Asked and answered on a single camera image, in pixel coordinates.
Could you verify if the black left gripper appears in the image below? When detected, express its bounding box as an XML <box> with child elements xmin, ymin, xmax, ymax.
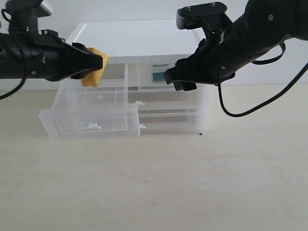
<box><xmin>31</xmin><ymin>30</ymin><xmax>103</xmax><ymax>81</ymax></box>

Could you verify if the white blue-label pill bottle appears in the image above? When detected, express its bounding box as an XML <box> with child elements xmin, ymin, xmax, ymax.
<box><xmin>151</xmin><ymin>64</ymin><xmax>169</xmax><ymax>82</ymax></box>

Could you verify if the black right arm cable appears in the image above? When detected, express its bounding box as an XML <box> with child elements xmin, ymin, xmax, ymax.
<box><xmin>218</xmin><ymin>40</ymin><xmax>308</xmax><ymax>118</ymax></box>

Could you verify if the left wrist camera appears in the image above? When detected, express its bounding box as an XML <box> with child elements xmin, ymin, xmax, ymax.
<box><xmin>1</xmin><ymin>0</ymin><xmax>53</xmax><ymax>34</ymax></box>

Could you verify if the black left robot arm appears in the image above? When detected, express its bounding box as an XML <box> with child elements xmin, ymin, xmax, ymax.
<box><xmin>0</xmin><ymin>30</ymin><xmax>103</xmax><ymax>82</ymax></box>

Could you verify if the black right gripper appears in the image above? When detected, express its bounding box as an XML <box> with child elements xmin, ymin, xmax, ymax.
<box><xmin>164</xmin><ymin>30</ymin><xmax>236</xmax><ymax>91</ymax></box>

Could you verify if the yellow cheese wedge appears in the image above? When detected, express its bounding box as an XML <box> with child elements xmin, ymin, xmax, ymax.
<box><xmin>81</xmin><ymin>48</ymin><xmax>109</xmax><ymax>87</ymax></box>

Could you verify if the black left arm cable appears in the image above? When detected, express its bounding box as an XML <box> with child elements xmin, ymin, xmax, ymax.
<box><xmin>0</xmin><ymin>77</ymin><xmax>27</xmax><ymax>101</ymax></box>

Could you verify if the white plastic drawer cabinet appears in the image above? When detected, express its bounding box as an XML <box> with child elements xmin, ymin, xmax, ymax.
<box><xmin>64</xmin><ymin>21</ymin><xmax>212</xmax><ymax>137</ymax></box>

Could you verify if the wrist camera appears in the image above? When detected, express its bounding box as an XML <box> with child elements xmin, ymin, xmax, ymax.
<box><xmin>1</xmin><ymin>0</ymin><xmax>53</xmax><ymax>34</ymax></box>
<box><xmin>176</xmin><ymin>1</ymin><xmax>232</xmax><ymax>31</ymax></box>

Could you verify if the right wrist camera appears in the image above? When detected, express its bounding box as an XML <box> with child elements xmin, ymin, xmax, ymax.
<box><xmin>176</xmin><ymin>1</ymin><xmax>232</xmax><ymax>31</ymax></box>

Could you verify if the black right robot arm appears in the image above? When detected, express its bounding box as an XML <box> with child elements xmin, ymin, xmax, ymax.
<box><xmin>164</xmin><ymin>0</ymin><xmax>308</xmax><ymax>91</ymax></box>

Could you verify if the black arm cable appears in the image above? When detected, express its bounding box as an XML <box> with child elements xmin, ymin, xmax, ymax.
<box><xmin>218</xmin><ymin>40</ymin><xmax>308</xmax><ymax>118</ymax></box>
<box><xmin>0</xmin><ymin>77</ymin><xmax>27</xmax><ymax>101</ymax></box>

